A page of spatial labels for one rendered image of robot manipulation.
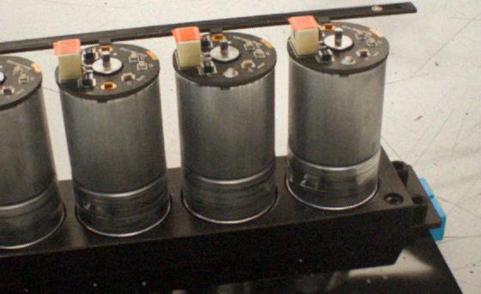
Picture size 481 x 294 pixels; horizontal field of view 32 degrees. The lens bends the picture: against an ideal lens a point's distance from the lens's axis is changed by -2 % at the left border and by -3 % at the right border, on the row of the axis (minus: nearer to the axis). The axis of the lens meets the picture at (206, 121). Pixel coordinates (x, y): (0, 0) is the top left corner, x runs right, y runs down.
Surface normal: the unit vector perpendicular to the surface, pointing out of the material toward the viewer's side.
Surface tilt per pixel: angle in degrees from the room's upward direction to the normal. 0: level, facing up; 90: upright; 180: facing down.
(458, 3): 0
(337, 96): 90
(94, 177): 90
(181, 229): 0
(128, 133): 90
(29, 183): 90
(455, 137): 0
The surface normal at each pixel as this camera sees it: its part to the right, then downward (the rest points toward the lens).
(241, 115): 0.26, 0.51
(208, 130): -0.33, 0.52
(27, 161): 0.65, 0.39
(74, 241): -0.04, -0.84
